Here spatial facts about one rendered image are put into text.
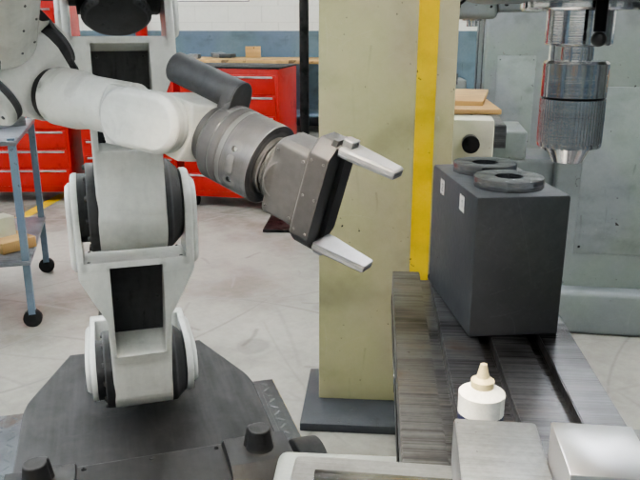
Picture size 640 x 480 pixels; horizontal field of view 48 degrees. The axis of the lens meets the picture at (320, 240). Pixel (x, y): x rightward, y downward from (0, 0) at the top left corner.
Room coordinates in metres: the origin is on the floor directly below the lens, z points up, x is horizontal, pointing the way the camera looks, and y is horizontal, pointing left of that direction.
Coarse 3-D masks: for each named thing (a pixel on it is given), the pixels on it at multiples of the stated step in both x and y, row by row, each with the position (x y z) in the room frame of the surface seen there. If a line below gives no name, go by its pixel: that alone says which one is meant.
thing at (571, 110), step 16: (544, 80) 0.54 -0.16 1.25; (560, 80) 0.53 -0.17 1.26; (576, 80) 0.53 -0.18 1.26; (592, 80) 0.52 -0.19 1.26; (608, 80) 0.54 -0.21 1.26; (544, 96) 0.54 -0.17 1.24; (560, 96) 0.53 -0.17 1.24; (576, 96) 0.52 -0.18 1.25; (592, 96) 0.53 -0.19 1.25; (544, 112) 0.54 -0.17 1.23; (560, 112) 0.53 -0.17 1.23; (576, 112) 0.52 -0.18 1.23; (592, 112) 0.53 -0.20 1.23; (544, 128) 0.54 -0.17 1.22; (560, 128) 0.53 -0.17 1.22; (576, 128) 0.52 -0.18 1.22; (592, 128) 0.53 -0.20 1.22; (544, 144) 0.54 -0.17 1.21; (560, 144) 0.53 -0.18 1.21; (576, 144) 0.52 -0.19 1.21; (592, 144) 0.53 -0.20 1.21
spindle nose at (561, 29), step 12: (552, 12) 0.54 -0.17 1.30; (564, 12) 0.53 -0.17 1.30; (576, 12) 0.53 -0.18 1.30; (588, 12) 0.52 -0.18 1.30; (612, 12) 0.53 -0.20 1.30; (552, 24) 0.54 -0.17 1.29; (564, 24) 0.53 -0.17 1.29; (576, 24) 0.53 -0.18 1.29; (588, 24) 0.52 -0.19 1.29; (612, 24) 0.53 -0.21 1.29; (552, 36) 0.54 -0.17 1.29; (564, 36) 0.53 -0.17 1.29; (576, 36) 0.53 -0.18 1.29; (588, 36) 0.52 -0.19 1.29; (612, 36) 0.53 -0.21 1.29
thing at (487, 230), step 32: (480, 160) 1.05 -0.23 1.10; (448, 192) 0.99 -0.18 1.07; (480, 192) 0.89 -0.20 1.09; (512, 192) 0.89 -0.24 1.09; (544, 192) 0.89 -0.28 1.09; (448, 224) 0.99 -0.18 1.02; (480, 224) 0.86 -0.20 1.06; (512, 224) 0.87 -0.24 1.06; (544, 224) 0.87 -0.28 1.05; (448, 256) 0.98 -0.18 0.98; (480, 256) 0.87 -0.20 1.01; (512, 256) 0.87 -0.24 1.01; (544, 256) 0.87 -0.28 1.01; (448, 288) 0.97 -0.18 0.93; (480, 288) 0.87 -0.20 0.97; (512, 288) 0.87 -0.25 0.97; (544, 288) 0.87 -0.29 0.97; (480, 320) 0.87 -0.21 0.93; (512, 320) 0.87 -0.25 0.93; (544, 320) 0.87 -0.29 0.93
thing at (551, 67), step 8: (544, 64) 0.55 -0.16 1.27; (552, 64) 0.54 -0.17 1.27; (560, 64) 0.53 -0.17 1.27; (568, 64) 0.53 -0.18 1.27; (576, 64) 0.53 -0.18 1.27; (584, 64) 0.52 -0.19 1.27; (592, 64) 0.53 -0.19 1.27; (600, 64) 0.53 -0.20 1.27; (608, 64) 0.53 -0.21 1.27; (544, 72) 0.55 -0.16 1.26; (552, 72) 0.54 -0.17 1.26; (560, 72) 0.53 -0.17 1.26; (568, 72) 0.53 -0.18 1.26; (576, 72) 0.53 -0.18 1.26; (584, 72) 0.52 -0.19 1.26; (592, 72) 0.52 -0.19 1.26; (600, 72) 0.53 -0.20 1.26; (608, 72) 0.53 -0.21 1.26
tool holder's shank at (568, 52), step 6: (564, 48) 0.54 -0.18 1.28; (570, 48) 0.54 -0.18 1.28; (576, 48) 0.54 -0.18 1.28; (582, 48) 0.54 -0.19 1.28; (588, 48) 0.54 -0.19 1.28; (564, 54) 0.54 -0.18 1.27; (570, 54) 0.54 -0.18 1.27; (576, 54) 0.54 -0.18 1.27; (582, 54) 0.54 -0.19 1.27; (588, 54) 0.54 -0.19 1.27; (564, 60) 0.54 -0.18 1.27; (570, 60) 0.54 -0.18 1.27; (576, 60) 0.54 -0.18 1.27; (582, 60) 0.54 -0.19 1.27; (588, 60) 0.54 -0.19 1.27
